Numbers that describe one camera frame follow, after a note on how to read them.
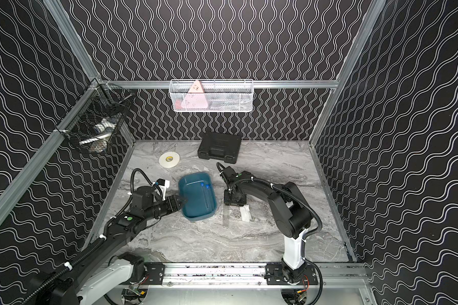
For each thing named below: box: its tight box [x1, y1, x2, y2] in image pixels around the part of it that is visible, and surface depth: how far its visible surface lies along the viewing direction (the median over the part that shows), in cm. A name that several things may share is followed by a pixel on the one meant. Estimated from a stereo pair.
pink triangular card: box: [181, 80, 209, 109], surface depth 92 cm
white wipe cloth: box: [239, 204, 252, 222], surface depth 91 cm
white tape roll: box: [159, 151, 181, 169], surface depth 113 cm
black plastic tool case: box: [197, 131, 242, 164], surface depth 112 cm
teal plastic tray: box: [178, 172, 217, 222], surface depth 97 cm
